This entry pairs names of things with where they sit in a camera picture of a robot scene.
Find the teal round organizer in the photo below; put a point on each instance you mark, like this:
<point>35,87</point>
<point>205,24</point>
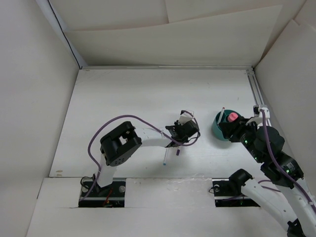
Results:
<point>216,129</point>

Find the red cap pen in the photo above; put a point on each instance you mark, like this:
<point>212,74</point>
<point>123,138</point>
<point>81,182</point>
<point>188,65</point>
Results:
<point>220,115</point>

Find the aluminium side rail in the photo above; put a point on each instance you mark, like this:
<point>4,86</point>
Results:
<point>254,86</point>

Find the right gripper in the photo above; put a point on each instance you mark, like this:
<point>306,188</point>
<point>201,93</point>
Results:
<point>235,127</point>

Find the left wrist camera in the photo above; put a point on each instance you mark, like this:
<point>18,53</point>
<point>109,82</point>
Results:
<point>185,116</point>

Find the right base rail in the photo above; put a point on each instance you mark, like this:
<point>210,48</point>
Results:
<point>226,196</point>

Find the blue cap pen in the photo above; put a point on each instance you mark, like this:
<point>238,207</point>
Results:
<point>165,156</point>

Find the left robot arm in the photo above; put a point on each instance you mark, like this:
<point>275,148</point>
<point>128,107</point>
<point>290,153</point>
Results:
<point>122,142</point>

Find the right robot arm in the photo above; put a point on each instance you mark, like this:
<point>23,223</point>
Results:
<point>297,214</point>

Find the left base rail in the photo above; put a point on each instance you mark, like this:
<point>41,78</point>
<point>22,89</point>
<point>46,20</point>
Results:
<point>111,196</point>

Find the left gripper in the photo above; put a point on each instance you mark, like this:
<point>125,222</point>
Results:
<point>176,125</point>

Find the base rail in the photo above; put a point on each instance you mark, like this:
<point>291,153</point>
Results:
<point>226,196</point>
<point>111,196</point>

